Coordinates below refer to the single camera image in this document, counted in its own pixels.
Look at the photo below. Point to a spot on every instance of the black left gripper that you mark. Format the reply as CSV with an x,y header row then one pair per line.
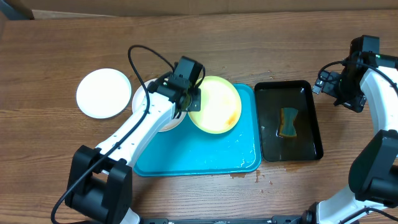
x,y
196,105

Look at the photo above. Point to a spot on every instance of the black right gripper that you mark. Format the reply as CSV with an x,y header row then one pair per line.
x,y
349,103

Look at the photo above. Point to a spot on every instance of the yellow plate with sauce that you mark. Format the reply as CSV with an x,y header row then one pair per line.
x,y
221,106

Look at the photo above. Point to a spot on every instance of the white plate with red stain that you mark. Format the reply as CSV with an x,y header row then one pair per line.
x,y
137,100

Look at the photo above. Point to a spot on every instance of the green and yellow sponge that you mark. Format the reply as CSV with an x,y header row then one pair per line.
x,y
286,124

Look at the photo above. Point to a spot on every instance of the white plate with sauce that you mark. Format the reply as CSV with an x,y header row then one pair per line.
x,y
103,93

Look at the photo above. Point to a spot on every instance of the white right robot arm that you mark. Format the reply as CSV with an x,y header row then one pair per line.
x,y
372,181

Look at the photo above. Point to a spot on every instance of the teal plastic tray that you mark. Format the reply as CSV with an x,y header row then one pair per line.
x,y
187,150

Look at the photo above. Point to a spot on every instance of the black water tray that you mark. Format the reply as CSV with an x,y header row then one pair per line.
x,y
270,98

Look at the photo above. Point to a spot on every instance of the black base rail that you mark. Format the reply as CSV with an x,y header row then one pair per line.
x,y
278,219

